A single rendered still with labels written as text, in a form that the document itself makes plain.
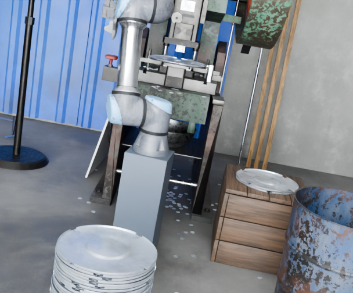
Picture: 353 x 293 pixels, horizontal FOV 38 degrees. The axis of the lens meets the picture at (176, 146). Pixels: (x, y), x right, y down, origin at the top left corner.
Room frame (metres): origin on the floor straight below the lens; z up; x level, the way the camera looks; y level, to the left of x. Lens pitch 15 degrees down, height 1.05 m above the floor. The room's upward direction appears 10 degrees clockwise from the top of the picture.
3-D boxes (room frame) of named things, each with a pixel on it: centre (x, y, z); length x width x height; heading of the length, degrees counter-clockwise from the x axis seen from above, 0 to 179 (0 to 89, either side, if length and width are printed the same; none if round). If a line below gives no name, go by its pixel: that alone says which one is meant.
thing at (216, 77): (2.83, -0.09, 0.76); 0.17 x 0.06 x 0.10; 91
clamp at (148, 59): (2.82, 0.24, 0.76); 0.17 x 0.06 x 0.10; 91
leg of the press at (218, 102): (2.97, -0.19, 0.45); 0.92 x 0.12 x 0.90; 1
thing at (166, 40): (2.83, 0.07, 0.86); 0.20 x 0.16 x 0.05; 91
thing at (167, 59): (2.70, 0.07, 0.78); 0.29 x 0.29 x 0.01
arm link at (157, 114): (2.08, 0.11, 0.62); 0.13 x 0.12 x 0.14; 109
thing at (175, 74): (2.65, 0.07, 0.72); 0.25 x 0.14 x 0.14; 1
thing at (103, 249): (1.35, 0.14, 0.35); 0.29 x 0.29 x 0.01
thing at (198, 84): (2.82, 0.07, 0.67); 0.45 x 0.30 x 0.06; 91
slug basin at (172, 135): (2.82, 0.07, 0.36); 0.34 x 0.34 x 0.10
